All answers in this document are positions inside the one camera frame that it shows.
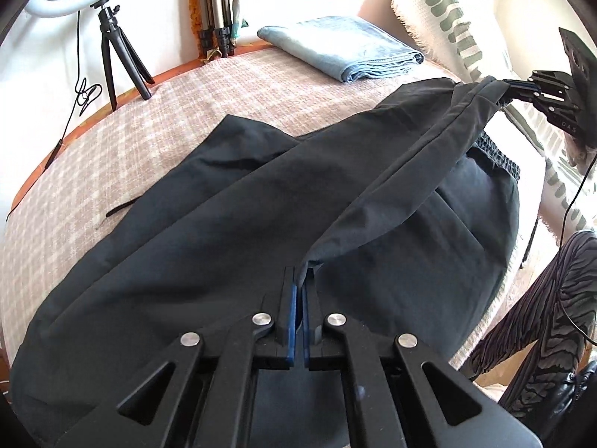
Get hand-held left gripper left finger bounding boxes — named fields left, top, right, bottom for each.
left=51, top=266, right=298, bottom=448

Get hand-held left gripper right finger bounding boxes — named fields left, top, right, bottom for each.
left=302, top=284, right=544, bottom=448

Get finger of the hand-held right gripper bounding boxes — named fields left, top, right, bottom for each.
left=504, top=71, right=576, bottom=99
left=508, top=91, right=589, bottom=127

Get black pants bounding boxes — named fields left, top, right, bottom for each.
left=9, top=77, right=523, bottom=448

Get person's right hand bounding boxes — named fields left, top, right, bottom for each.
left=564, top=138, right=597, bottom=169

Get person's striped trousers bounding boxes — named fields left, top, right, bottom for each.
left=469, top=231, right=597, bottom=414

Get folded blue jeans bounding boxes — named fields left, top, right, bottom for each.
left=257, top=15, right=425, bottom=84

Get beige checked blanket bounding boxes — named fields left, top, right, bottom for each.
left=2, top=47, right=542, bottom=369

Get folded silver light stand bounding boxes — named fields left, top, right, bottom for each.
left=196, top=0, right=234, bottom=57

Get black tripod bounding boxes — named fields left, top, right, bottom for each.
left=91, top=2, right=156, bottom=113

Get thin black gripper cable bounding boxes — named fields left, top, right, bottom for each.
left=560, top=147, right=597, bottom=348

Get black ring light cable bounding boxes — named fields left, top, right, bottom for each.
left=6, top=7, right=103, bottom=222

